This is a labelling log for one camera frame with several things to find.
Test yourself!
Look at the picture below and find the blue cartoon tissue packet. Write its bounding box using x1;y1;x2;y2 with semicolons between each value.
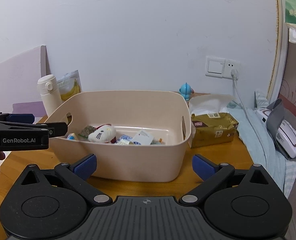
66;133;78;140

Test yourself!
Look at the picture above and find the green dried herb bag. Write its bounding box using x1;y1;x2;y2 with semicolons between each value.
78;125;96;139

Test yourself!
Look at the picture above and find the white plush cat toy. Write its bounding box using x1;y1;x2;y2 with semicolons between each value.
88;126;116;144

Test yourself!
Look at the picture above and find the blue white porcelain-pattern box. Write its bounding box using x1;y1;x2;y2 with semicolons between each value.
115;134;133;145

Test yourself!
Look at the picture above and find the white slim carton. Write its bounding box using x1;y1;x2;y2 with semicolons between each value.
129;129;154;146

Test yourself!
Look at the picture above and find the green plaid scrunchie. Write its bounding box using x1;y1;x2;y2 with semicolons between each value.
151;138;165;145

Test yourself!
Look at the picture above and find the purple white headboard panel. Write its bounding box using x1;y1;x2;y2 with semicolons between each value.
0;46;46;122

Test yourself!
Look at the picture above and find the cream thermos bottle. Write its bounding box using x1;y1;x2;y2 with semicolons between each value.
37;74;63;117

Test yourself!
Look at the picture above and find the banana chips snack pouch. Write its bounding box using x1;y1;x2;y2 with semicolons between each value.
57;70;82;102

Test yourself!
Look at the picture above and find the gold tissue pack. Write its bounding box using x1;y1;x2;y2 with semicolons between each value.
189;94;239;148

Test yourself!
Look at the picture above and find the light blue bedding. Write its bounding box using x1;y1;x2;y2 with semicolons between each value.
227;100;296;197

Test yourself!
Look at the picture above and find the beige plastic storage bin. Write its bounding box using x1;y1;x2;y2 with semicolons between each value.
48;90;191;183

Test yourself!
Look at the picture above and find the blue cartoon figurine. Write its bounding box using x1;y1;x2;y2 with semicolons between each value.
179;82;194;101

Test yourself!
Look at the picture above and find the white device with grey strap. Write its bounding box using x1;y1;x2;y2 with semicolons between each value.
255;99;296;161

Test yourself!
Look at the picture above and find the white plug and cable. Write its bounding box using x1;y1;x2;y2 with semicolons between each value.
230;69;254;120

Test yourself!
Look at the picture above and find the white wall switch socket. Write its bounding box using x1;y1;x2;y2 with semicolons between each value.
205;56;241;79

